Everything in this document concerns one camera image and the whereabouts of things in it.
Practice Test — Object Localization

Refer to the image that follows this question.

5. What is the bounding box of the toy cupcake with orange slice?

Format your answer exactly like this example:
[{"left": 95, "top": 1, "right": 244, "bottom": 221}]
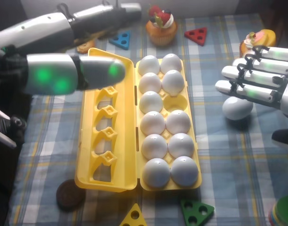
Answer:
[{"left": 239, "top": 29, "right": 276, "bottom": 58}]

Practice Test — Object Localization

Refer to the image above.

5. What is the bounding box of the blue plaid tablecloth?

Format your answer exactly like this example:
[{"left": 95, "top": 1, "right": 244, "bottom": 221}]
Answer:
[{"left": 7, "top": 13, "right": 288, "bottom": 226}]

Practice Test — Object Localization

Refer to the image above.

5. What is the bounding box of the dark chocolate toy cookie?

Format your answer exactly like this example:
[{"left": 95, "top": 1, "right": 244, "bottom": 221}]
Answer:
[{"left": 56, "top": 179, "right": 86, "bottom": 211}]

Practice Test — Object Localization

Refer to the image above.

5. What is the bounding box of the white toy egg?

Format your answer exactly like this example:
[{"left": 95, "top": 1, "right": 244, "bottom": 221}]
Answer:
[
  {"left": 138, "top": 72, "right": 162, "bottom": 94},
  {"left": 159, "top": 53, "right": 183, "bottom": 75},
  {"left": 165, "top": 109, "right": 191, "bottom": 135},
  {"left": 140, "top": 111, "right": 166, "bottom": 136},
  {"left": 142, "top": 158, "right": 171, "bottom": 188},
  {"left": 141, "top": 134, "right": 168, "bottom": 160},
  {"left": 139, "top": 90, "right": 164, "bottom": 113},
  {"left": 170, "top": 155, "right": 199, "bottom": 188},
  {"left": 222, "top": 96, "right": 254, "bottom": 121},
  {"left": 137, "top": 55, "right": 160, "bottom": 76},
  {"left": 167, "top": 133, "right": 195, "bottom": 159},
  {"left": 161, "top": 70, "right": 185, "bottom": 97}
]

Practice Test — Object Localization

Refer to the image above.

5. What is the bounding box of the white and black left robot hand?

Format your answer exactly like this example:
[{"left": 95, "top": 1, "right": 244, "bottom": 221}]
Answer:
[{"left": 0, "top": 2, "right": 142, "bottom": 96}]

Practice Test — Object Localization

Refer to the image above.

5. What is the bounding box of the red triangle block with holes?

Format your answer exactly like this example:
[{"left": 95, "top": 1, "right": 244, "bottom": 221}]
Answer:
[{"left": 184, "top": 27, "right": 208, "bottom": 47}]

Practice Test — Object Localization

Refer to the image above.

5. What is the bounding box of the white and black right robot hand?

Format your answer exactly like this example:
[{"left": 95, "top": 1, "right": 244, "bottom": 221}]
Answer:
[{"left": 215, "top": 45, "right": 288, "bottom": 148}]

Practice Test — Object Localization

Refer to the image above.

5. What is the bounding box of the yellow triangle block with holes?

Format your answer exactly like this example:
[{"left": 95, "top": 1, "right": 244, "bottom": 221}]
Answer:
[{"left": 119, "top": 203, "right": 147, "bottom": 226}]

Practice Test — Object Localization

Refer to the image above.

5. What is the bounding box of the yellow egg carton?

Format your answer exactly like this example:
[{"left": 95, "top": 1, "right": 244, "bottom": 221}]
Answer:
[{"left": 74, "top": 47, "right": 203, "bottom": 193}]

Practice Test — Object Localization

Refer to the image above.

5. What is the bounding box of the colourful ring stacker toy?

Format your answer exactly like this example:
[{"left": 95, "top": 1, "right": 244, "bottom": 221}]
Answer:
[{"left": 268, "top": 194, "right": 288, "bottom": 226}]

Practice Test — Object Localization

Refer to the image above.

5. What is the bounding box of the tan toy biscuit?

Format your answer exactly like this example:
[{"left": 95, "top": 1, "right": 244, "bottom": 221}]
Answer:
[{"left": 76, "top": 40, "right": 96, "bottom": 54}]

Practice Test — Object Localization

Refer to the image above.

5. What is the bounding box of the blue triangle block with holes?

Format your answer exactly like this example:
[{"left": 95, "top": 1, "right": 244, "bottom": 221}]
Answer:
[{"left": 108, "top": 30, "right": 131, "bottom": 50}]

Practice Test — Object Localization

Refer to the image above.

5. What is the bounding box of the green triangle block with holes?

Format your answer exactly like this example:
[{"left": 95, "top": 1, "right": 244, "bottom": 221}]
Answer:
[{"left": 180, "top": 199, "right": 215, "bottom": 226}]

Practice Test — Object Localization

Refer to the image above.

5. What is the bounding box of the toy cupcake with strawberries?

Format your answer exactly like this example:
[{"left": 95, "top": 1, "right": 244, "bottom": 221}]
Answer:
[{"left": 145, "top": 5, "right": 178, "bottom": 47}]

